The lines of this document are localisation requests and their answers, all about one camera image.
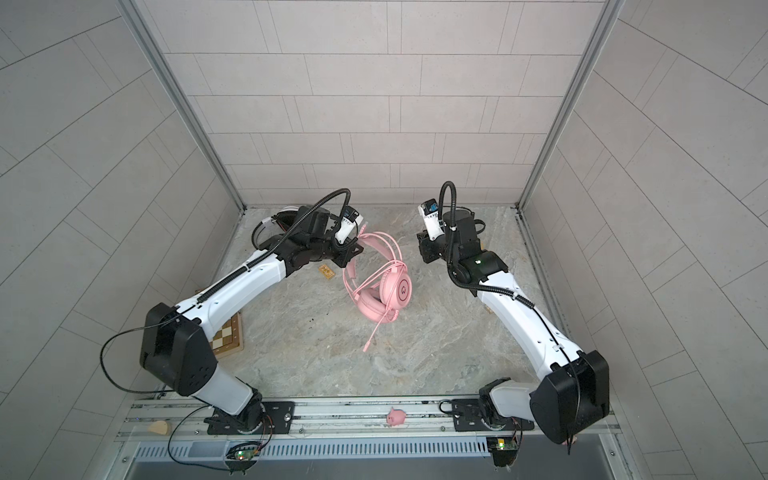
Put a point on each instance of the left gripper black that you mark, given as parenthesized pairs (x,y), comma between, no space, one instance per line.
(348,249)

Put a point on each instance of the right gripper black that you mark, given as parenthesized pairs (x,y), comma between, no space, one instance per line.
(427,247)

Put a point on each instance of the pink headphones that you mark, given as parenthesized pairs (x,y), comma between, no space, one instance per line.
(385,293)

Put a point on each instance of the black white headphones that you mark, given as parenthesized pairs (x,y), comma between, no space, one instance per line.
(273,226)

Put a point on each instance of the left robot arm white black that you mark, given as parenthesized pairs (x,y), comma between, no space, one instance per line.
(176,341)

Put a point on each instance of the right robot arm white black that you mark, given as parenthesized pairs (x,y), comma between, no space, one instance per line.
(573,389)

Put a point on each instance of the small wooden block centre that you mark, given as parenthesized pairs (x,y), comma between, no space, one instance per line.
(326,271)

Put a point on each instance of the wooden chessboard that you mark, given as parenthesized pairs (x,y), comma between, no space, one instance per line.
(229,339)

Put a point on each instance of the pink pig toy centre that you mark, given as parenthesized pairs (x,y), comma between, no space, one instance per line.
(396,417)

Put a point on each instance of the right circuit board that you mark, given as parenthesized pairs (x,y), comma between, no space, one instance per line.
(503,450)

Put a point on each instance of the circuit board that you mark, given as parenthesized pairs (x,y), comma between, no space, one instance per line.
(503,450)
(244,452)

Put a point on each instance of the left circuit board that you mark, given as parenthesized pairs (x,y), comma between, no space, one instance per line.
(244,452)

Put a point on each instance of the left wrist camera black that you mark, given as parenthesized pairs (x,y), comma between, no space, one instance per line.
(321,224)

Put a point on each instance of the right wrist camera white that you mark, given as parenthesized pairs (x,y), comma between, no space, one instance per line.
(430,213)

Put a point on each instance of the aluminium rail frame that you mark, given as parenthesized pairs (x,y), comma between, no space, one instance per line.
(314,418)

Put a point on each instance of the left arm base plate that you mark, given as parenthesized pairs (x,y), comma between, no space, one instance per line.
(265,418)

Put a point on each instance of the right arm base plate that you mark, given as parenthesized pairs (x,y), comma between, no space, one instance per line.
(466,415)

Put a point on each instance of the beige wooden piece on rail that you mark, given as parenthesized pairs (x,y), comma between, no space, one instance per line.
(160,427)

